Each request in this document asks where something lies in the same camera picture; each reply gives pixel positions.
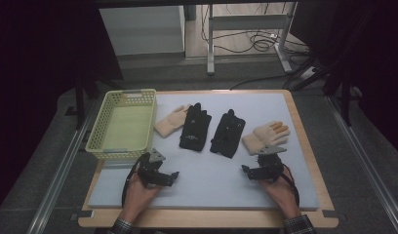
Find right hand-held gripper black cable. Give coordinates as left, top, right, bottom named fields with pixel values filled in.
left=280, top=171, right=301, bottom=208

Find white power strip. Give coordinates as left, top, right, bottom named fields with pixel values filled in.
left=299, top=65, right=317, bottom=81

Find black metal stand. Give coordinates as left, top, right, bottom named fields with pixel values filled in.
left=64, top=76, right=124, bottom=131
left=323, top=62, right=365, bottom=128

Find yellow-green plastic basket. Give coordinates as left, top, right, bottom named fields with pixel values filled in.
left=84, top=88, right=158, bottom=161

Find person's right hand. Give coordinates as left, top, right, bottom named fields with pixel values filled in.
left=259, top=166, right=301, bottom=220

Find person's left hand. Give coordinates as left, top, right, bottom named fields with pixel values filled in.
left=120, top=177, right=163, bottom=222

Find black table corner bracket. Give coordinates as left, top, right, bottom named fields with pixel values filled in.
left=69, top=210, right=95, bottom=221
left=321, top=209, right=348, bottom=222

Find aluminium floor rail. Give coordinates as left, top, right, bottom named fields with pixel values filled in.
left=326, top=95, right=398, bottom=234
left=25, top=97, right=104, bottom=234

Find tangled black floor cables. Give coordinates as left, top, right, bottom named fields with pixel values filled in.
left=200, top=3, right=311, bottom=56

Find long black floor cable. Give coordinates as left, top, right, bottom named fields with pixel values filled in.
left=229, top=73, right=288, bottom=92

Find white cabinet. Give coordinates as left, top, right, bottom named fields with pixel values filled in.
left=99, top=5, right=187, bottom=58

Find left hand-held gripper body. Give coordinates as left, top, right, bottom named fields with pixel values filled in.
left=137, top=148, right=167, bottom=190

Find white metal desk frame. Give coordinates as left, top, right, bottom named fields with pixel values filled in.
left=206, top=2, right=299, bottom=76

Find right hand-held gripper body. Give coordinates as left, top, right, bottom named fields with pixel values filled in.
left=255, top=144, right=288, bottom=182

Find dark curtain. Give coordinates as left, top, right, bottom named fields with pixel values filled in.
left=290, top=0, right=398, bottom=161
left=0, top=0, right=124, bottom=216

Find wooden table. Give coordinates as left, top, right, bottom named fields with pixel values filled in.
left=77, top=89, right=339, bottom=229

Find left hand-held gripper black cable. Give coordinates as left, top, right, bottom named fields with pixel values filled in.
left=121, top=152, right=151, bottom=208

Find plain black glove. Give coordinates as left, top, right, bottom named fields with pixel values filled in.
left=209, top=108, right=247, bottom=160

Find hand-held gripper black cable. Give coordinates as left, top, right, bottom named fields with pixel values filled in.
left=280, top=171, right=301, bottom=208
left=121, top=152, right=151, bottom=208

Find beige knit glove orange fingertips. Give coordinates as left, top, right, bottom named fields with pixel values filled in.
left=241, top=120, right=291, bottom=156
left=153, top=103, right=191, bottom=138

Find black glove with white print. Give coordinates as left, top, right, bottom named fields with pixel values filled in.
left=179, top=102, right=213, bottom=152

